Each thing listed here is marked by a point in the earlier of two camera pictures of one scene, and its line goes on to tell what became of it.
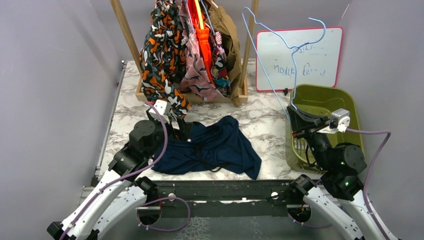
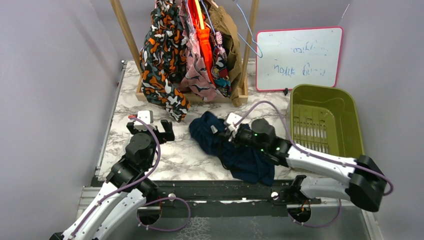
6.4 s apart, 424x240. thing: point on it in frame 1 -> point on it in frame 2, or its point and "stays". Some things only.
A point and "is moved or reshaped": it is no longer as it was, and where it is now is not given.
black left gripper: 181,133 -> 168,135
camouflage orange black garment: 162,56 stays
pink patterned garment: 196,80 stays
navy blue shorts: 216,143 is moved or reshaped
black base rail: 244,198 stays
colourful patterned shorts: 219,68 stays
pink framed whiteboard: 286,58 stays
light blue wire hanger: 292,53 -> 252,34
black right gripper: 305,122 -> 236,135
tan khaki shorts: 228,31 stays
